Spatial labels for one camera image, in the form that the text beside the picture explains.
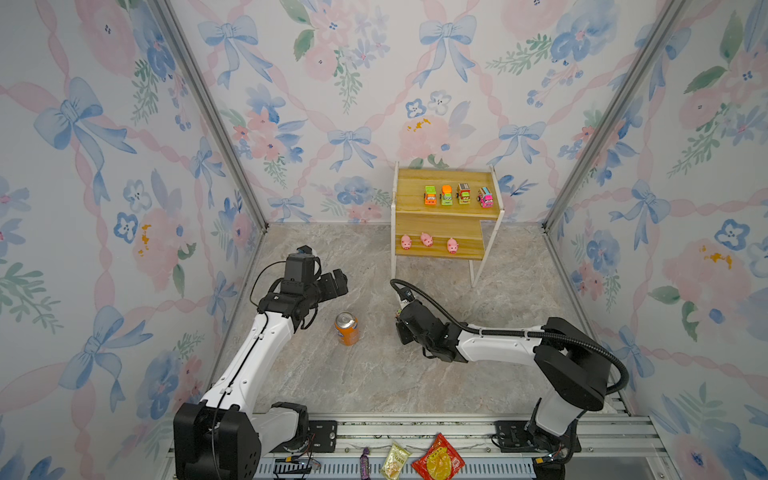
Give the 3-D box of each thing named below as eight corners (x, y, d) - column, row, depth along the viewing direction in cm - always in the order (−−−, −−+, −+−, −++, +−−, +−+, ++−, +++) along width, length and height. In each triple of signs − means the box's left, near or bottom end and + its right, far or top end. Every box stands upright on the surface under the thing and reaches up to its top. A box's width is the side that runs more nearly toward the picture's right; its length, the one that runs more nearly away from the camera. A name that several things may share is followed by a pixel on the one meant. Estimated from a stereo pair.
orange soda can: (338, 346, 91) (333, 329, 82) (340, 329, 94) (335, 311, 85) (357, 346, 91) (354, 329, 82) (359, 329, 94) (356, 311, 85)
